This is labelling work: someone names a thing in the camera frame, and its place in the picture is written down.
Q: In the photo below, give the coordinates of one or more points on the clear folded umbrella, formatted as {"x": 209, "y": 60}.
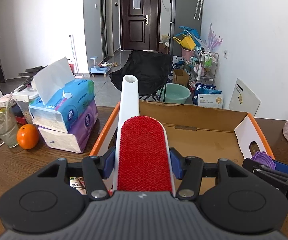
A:
{"x": 199, "y": 2}

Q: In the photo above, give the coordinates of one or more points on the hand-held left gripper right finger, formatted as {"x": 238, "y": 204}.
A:
{"x": 176, "y": 163}

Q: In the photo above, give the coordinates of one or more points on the small open cardboard box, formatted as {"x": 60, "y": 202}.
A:
{"x": 181, "y": 78}

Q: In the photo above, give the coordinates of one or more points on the blue pet feeder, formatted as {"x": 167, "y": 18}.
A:
{"x": 99, "y": 68}

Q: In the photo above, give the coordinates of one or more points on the grey refrigerator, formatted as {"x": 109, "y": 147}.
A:
{"x": 184, "y": 10}

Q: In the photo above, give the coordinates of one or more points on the dark brown door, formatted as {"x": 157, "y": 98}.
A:
{"x": 137, "y": 20}

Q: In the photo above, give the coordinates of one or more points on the purple wing decoration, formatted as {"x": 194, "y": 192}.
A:
{"x": 214, "y": 38}

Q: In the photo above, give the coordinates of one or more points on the black folding chair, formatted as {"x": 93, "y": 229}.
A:
{"x": 144, "y": 67}

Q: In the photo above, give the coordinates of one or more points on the green plastic basin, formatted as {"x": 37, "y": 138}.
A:
{"x": 175, "y": 93}

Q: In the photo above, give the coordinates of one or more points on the clear container with white lid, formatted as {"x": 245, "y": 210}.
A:
{"x": 25, "y": 105}

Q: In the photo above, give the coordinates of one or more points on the white board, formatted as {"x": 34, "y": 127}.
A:
{"x": 243, "y": 97}

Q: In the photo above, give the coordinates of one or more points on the clear glass cup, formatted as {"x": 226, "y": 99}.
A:
{"x": 5, "y": 132}

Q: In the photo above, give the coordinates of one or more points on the white bottle with green label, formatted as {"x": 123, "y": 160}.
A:
{"x": 77, "y": 185}

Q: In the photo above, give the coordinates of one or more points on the red bucket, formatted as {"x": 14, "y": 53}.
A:
{"x": 71, "y": 66}

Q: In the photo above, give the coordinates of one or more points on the purple tissue pack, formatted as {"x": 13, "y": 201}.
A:
{"x": 84, "y": 122}

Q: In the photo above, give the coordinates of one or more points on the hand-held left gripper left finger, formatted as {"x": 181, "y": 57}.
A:
{"x": 109, "y": 163}

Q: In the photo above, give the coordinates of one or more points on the orange fruit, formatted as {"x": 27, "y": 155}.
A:
{"x": 28, "y": 137}

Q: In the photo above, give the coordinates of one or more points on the pink bucket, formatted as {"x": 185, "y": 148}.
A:
{"x": 187, "y": 53}

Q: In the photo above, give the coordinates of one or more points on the blue and yellow plastic toys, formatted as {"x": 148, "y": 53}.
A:
{"x": 187, "y": 37}

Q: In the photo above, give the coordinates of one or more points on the white mop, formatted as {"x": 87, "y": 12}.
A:
{"x": 72, "y": 55}

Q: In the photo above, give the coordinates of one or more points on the purple ridged plastic lid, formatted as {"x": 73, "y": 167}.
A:
{"x": 262, "y": 158}

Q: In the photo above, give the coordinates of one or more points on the cardboard box with orange rim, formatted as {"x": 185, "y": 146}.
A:
{"x": 209, "y": 140}

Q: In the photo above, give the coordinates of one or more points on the white and blue bags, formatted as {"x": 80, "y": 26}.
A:
{"x": 207, "y": 96}

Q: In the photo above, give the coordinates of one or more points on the blue tissue pack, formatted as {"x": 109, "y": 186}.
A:
{"x": 66, "y": 97}

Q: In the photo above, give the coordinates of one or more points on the red and white lint brush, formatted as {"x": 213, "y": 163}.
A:
{"x": 144, "y": 155}

